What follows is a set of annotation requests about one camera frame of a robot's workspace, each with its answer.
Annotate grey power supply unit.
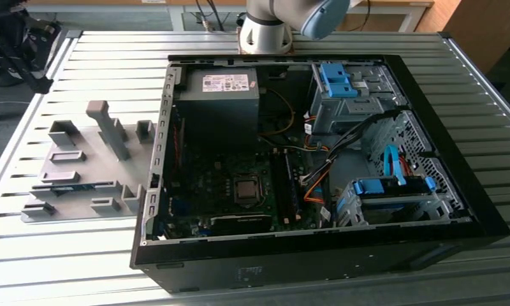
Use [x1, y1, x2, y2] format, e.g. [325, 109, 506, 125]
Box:
[175, 67, 261, 152]

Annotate black cable bundle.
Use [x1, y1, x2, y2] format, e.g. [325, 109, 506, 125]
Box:
[300, 110, 404, 187]

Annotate hard disk in blue carrier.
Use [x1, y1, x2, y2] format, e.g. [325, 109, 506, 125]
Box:
[352, 177, 437, 197]

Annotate grey parts rack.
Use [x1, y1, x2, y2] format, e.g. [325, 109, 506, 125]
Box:
[20, 100, 159, 224]

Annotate black cable white plug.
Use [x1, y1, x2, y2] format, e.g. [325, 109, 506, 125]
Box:
[195, 0, 227, 33]

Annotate blue drive latch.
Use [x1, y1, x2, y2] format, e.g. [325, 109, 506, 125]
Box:
[318, 63, 361, 98]

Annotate green motherboard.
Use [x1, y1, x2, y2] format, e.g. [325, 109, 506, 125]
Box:
[165, 148, 330, 238]

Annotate blue flat data wire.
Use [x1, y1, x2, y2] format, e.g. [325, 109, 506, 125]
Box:
[384, 145, 409, 186]

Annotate black RAM slot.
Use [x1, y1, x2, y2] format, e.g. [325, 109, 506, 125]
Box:
[269, 148, 290, 224]

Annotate white frame desk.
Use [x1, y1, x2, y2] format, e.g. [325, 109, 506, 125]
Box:
[168, 0, 434, 33]

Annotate metal drive cage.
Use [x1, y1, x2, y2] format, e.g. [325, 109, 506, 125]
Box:
[309, 62, 409, 136]

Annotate brown wooden cabinet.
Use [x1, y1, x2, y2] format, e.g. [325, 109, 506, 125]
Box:
[416, 0, 510, 75]

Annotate CPU socket with metal cover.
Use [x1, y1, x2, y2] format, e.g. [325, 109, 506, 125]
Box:
[231, 171, 266, 208]

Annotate black graphics card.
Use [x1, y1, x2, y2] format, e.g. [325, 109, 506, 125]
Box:
[208, 214, 273, 235]

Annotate orange wires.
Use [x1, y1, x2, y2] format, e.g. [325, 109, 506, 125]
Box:
[302, 178, 326, 205]

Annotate metal disk bay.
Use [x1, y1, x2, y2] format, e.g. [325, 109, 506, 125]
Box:
[333, 191, 452, 226]

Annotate blue RAM stick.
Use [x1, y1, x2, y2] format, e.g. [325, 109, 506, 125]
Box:
[32, 182, 115, 195]

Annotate black PC case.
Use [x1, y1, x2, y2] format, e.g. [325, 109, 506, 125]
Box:
[129, 54, 510, 293]

